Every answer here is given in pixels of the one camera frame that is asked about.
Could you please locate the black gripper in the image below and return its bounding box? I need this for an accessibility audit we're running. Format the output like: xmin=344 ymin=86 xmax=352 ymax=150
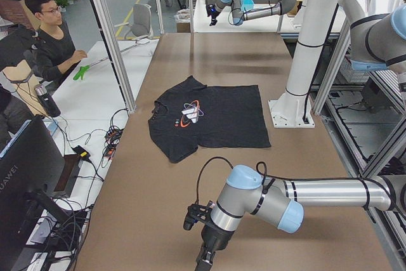
xmin=195 ymin=224 xmax=234 ymax=271
xmin=206 ymin=4 xmax=219 ymax=26

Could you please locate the black printed t-shirt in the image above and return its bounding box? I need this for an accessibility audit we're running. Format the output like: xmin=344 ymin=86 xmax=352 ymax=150
xmin=148 ymin=76 xmax=271 ymax=163

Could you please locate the blue plastic bin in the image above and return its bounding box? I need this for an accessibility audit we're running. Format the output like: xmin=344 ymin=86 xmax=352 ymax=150
xmin=233 ymin=0 xmax=254 ymax=11

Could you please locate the white office chair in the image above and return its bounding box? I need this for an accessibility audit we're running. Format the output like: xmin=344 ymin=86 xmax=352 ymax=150
xmin=114 ymin=4 xmax=154 ymax=41

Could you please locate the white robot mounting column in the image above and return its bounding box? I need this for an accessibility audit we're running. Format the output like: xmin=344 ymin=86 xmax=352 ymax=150
xmin=268 ymin=0 xmax=406 ymax=129

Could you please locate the green tipped reacher tool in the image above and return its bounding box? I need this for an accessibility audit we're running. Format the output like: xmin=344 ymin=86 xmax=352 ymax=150
xmin=72 ymin=39 xmax=150 ymax=81

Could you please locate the red black USB hub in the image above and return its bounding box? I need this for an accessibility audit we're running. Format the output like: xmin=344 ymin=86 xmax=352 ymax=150
xmin=103 ymin=125 xmax=124 ymax=160

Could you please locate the seated man in black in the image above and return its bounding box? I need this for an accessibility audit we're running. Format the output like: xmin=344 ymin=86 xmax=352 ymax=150
xmin=25 ymin=0 xmax=88 ymax=88

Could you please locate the black power adapter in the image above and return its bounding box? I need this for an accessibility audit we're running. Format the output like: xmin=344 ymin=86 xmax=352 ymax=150
xmin=72 ymin=145 xmax=91 ymax=161

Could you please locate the black thermos bottle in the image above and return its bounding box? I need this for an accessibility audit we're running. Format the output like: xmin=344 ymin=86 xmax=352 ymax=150
xmin=34 ymin=84 xmax=61 ymax=117

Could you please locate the black Huawei monitor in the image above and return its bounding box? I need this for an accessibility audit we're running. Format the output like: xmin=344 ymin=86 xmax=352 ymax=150
xmin=1 ymin=116 xmax=81 ymax=270

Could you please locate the brown cardboard bin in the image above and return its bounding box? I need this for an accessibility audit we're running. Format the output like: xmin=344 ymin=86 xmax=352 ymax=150
xmin=1 ymin=0 xmax=39 ymax=29

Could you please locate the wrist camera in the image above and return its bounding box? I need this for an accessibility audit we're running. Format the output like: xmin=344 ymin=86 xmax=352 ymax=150
xmin=183 ymin=201 xmax=214 ymax=230

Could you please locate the aluminium frame post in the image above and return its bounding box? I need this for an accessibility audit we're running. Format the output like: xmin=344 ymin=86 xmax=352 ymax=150
xmin=90 ymin=0 xmax=136 ymax=114

